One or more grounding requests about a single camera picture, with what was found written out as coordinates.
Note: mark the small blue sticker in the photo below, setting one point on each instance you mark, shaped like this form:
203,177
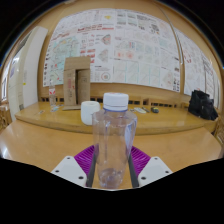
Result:
55,108

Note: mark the wooden chair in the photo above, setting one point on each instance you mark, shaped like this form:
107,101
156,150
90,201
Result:
219,130

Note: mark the white cartoon-print cup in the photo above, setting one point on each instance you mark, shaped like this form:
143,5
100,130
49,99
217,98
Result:
87,111

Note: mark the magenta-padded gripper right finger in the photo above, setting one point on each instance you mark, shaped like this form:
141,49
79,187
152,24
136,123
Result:
154,169

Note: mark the brown cardboard box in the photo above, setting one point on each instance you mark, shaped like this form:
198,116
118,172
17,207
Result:
70,86

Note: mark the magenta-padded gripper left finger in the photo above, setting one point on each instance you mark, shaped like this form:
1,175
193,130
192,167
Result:
70,170

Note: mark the small red-label drink bottle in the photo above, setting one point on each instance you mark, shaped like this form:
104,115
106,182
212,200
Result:
52,96

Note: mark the large printed wall poster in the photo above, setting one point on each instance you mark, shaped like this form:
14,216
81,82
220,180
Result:
126,46

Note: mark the clear plastic water bottle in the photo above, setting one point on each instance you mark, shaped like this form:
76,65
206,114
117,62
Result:
114,140

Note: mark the small dark round object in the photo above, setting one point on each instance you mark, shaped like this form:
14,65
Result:
155,110

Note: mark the narrow printed wall poster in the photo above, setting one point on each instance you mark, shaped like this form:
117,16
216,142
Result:
196,70

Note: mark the black bag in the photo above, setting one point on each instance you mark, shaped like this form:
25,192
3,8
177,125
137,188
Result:
201,105

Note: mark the white door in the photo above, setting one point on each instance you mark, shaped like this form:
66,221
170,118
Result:
31,66

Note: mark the small card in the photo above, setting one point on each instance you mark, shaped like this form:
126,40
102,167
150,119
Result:
40,112

